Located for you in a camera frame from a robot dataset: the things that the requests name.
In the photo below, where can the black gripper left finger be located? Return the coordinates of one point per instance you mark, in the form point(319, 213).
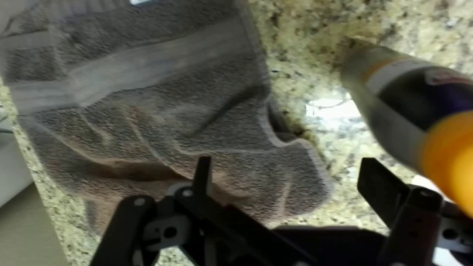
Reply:
point(203, 176)

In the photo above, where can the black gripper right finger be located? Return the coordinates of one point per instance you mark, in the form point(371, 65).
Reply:
point(386, 194)

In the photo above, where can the grey brown towel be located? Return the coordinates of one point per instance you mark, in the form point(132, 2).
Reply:
point(121, 98)

